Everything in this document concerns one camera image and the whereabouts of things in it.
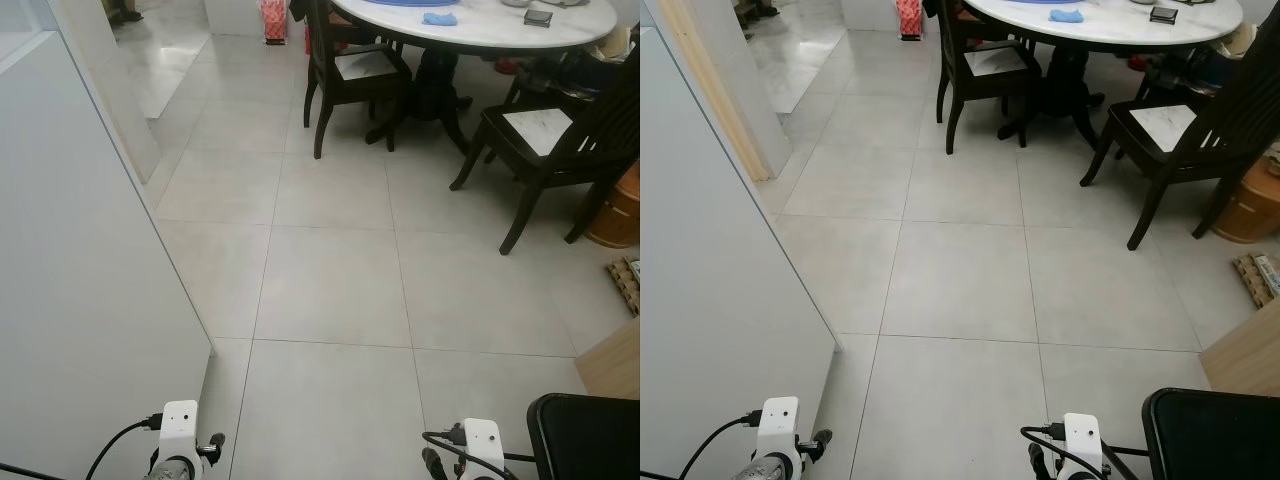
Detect white cabinet side panel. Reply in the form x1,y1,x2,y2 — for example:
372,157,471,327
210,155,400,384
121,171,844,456
0,28,216,480
640,25,839,480

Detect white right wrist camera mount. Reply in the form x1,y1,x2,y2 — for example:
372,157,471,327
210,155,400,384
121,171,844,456
1061,413,1105,480
461,418,507,480

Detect dark bag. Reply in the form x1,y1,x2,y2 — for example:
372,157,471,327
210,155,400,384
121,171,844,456
518,48,613,103
1140,45,1241,101

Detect light wooden cabinet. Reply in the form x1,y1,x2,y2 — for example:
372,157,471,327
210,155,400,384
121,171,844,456
1199,298,1280,397
574,317,641,401

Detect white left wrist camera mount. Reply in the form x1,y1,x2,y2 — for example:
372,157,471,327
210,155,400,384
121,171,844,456
158,400,202,469
756,397,802,469

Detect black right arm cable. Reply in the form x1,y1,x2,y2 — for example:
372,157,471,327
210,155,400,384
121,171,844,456
421,425,537,480
1019,424,1147,480

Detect dark wooden dining chair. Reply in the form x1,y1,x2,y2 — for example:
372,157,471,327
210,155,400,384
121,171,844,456
930,0,1043,157
1079,20,1280,252
449,45,641,256
300,0,414,161

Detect brown cardboard tray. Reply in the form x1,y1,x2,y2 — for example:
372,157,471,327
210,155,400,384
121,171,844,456
604,255,641,318
1231,251,1280,310

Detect orange wooden barrel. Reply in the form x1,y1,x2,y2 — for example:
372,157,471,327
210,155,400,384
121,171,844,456
584,160,641,250
1210,155,1280,245

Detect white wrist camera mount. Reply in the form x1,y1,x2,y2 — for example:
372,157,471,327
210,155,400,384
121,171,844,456
1061,413,1105,480
461,418,507,480
158,400,202,469
756,397,802,469

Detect round white marble table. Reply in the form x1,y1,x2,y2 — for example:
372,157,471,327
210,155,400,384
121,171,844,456
962,0,1246,151
328,0,621,156

